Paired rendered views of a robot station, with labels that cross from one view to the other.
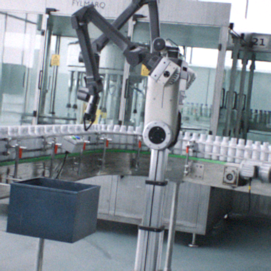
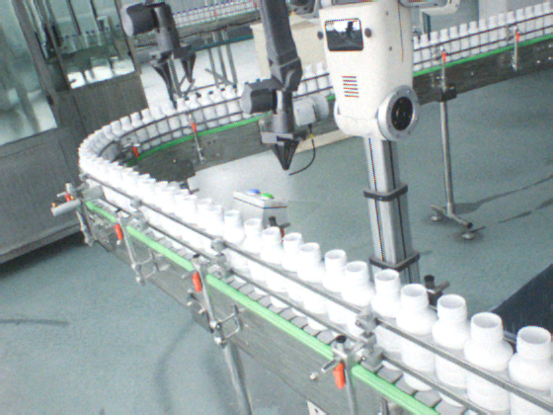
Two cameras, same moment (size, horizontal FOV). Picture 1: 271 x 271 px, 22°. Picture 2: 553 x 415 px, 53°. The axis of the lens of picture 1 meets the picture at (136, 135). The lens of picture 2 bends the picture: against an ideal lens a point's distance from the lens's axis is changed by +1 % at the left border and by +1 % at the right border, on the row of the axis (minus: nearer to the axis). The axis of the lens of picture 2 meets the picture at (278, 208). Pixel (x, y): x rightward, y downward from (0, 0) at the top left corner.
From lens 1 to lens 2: 3.25 m
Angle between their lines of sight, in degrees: 51
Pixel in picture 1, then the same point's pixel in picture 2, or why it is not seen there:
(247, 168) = (305, 114)
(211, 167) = (230, 135)
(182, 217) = (65, 217)
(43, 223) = not seen: outside the picture
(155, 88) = (388, 27)
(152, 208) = (403, 232)
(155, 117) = (393, 84)
